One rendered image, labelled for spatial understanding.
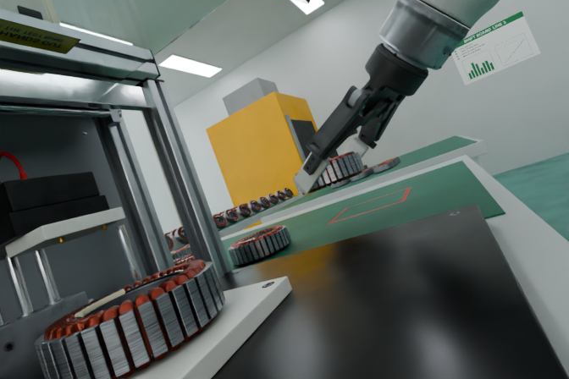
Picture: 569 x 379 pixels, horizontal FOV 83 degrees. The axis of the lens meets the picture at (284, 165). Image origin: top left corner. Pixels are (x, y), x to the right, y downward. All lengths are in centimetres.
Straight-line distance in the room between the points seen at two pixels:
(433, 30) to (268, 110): 348
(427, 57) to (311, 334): 32
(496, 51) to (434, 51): 496
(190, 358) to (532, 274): 20
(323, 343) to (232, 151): 396
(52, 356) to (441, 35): 42
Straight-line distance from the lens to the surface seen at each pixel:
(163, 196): 423
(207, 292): 23
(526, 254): 28
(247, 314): 22
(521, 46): 542
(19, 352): 36
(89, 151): 59
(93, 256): 54
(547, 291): 23
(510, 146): 530
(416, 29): 41
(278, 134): 377
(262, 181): 392
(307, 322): 21
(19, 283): 38
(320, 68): 563
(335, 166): 47
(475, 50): 535
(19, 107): 47
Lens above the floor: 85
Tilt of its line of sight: 4 degrees up
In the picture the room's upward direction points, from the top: 21 degrees counter-clockwise
